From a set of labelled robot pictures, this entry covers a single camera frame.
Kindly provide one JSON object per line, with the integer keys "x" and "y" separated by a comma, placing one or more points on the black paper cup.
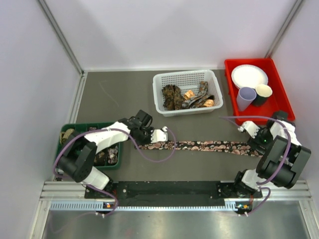
{"x": 263, "y": 92}

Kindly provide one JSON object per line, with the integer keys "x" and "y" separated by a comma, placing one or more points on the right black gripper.
{"x": 254, "y": 143}

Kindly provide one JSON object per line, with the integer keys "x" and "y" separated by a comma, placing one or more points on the rolled pink floral tie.
{"x": 112, "y": 157}

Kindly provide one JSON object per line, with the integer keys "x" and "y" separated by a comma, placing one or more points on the white slotted cable duct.
{"x": 103, "y": 206}

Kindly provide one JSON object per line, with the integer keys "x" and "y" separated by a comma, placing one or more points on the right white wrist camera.
{"x": 250, "y": 127}

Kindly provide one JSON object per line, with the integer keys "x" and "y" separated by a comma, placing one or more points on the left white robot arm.
{"x": 76, "y": 158}

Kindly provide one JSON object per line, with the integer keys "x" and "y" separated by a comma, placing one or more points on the grey orange pattern tie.
{"x": 200, "y": 100}

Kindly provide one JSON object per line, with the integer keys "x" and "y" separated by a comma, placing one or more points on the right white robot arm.
{"x": 283, "y": 157}

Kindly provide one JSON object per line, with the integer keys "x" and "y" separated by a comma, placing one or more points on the white paper plates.
{"x": 247, "y": 75}

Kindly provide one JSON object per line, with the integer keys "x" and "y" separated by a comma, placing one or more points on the lilac paper cup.
{"x": 245, "y": 97}

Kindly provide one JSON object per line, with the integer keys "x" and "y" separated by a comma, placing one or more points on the white plastic basket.
{"x": 186, "y": 80}

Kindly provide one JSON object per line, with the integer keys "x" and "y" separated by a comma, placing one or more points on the rolled olive green tie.
{"x": 65, "y": 134}

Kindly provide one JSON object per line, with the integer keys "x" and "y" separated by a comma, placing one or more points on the green divided organizer tray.
{"x": 83, "y": 127}

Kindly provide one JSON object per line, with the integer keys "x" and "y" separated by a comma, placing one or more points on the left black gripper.
{"x": 148, "y": 141}

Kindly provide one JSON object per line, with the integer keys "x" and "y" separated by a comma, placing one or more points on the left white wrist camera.
{"x": 159, "y": 135}

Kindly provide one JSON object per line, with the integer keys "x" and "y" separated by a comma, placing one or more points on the rolled brown floral tie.
{"x": 100, "y": 159}

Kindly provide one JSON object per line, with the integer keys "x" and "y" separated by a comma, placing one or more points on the aluminium frame rail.
{"x": 64, "y": 190}

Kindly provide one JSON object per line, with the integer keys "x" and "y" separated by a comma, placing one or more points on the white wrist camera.
{"x": 250, "y": 127}
{"x": 159, "y": 135}

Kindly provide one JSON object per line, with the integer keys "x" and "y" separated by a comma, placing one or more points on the red plastic bin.
{"x": 278, "y": 101}

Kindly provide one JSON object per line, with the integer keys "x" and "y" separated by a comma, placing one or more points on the brown leaf pattern tie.
{"x": 173, "y": 98}

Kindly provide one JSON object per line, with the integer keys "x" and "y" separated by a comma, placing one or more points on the pink floral dark tie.
{"x": 233, "y": 147}

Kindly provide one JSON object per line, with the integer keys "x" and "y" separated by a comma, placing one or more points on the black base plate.
{"x": 175, "y": 193}

